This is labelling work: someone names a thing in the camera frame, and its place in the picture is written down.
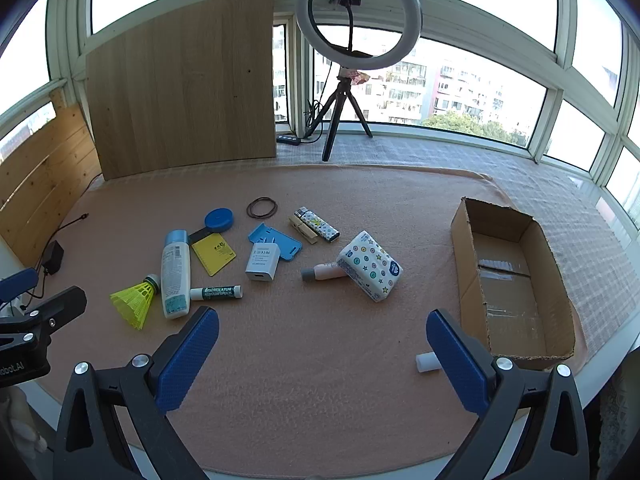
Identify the yellow shuttlecock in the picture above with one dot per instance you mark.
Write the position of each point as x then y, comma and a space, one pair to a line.
132, 302

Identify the pink blanket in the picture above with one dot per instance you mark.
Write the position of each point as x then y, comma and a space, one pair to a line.
310, 350

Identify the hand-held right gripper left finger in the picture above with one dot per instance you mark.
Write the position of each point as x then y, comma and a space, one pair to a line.
187, 355

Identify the blue card holder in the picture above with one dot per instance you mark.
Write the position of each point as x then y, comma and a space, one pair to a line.
287, 249

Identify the black tripod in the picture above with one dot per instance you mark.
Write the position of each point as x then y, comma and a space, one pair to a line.
334, 115

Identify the black card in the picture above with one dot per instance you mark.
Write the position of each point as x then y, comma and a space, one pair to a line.
197, 236

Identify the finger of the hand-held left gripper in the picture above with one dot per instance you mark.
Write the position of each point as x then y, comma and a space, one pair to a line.
17, 282
60, 307

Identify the cardboard box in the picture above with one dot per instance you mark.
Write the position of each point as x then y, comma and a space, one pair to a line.
510, 290

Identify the crumpled candy wrapper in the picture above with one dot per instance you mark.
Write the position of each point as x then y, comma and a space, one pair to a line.
357, 78

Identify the white charger plug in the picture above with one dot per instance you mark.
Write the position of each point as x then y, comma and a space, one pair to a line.
261, 262

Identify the black power adapter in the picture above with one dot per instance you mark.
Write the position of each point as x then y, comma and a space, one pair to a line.
52, 256

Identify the light wooden board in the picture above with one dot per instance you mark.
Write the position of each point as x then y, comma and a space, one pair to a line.
185, 85

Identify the small white cap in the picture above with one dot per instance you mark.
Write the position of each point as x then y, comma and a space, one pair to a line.
426, 363

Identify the small pink cream tube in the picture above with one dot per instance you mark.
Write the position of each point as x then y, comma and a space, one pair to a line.
322, 272

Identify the patterned lighter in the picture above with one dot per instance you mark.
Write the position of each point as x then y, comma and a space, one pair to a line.
320, 225

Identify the blue and yellow packet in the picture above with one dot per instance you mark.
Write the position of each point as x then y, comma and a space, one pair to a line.
214, 255

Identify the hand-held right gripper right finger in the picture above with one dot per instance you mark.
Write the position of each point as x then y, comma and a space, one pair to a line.
457, 365

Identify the pine wood panel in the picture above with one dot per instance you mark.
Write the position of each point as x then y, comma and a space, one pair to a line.
45, 180

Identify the green lip balm stick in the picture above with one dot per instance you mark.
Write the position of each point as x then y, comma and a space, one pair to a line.
217, 293

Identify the white lotion bottle blue cap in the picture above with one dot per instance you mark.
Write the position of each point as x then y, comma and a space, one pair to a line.
175, 280

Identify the blue round tape measure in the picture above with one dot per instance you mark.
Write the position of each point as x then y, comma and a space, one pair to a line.
219, 220

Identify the wooden clothespin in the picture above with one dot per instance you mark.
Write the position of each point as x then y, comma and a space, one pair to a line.
302, 230

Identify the star print tissue pack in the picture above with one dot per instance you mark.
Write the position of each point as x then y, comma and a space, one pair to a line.
370, 265

